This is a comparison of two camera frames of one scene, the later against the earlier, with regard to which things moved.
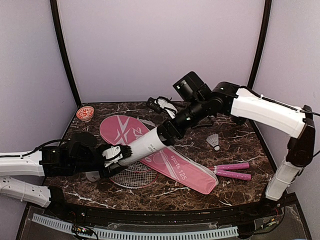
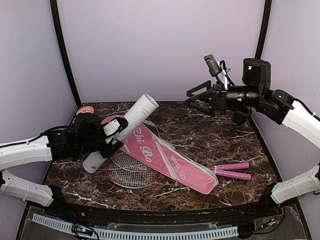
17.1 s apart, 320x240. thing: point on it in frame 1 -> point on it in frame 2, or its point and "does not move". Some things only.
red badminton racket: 134,179 does not move
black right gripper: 164,129 -> 218,98
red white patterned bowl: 85,113 does not move
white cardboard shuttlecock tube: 149,144 -> 135,116
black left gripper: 110,172 -> 110,150
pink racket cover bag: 174,162 does not move
